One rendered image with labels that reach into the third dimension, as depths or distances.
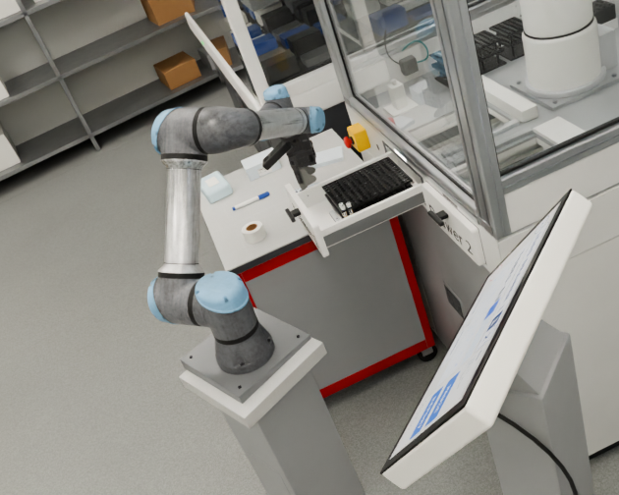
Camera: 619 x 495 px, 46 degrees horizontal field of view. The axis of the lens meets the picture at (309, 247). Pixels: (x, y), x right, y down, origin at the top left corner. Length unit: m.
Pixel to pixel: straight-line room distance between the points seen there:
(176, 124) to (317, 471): 1.01
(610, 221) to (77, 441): 2.25
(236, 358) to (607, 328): 0.97
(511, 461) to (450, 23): 0.82
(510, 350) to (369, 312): 1.45
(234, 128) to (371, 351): 1.14
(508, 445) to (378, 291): 1.20
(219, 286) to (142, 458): 1.35
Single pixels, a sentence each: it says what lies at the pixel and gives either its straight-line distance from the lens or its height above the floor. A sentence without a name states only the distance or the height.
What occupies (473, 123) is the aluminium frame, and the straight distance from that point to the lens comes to 1.56.
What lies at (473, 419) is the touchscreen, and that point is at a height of 1.17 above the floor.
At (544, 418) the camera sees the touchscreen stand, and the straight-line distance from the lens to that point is 1.31.
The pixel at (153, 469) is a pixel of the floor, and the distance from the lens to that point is 2.93.
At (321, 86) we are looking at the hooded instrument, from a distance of 2.89.
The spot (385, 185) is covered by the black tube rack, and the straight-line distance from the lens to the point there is 2.11.
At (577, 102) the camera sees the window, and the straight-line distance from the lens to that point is 1.71.
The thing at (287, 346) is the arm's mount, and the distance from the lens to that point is 1.88.
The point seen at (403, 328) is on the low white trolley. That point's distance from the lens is 2.64.
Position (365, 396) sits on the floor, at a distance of 2.78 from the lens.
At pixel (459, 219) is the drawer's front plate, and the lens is 1.84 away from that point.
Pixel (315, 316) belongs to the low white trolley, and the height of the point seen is 0.44.
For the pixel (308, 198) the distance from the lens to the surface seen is 2.24.
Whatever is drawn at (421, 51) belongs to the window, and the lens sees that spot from 1.73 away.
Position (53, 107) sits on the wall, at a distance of 6.17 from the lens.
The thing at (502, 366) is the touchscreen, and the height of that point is 1.18.
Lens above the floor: 1.97
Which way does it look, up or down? 33 degrees down
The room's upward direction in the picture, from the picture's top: 21 degrees counter-clockwise
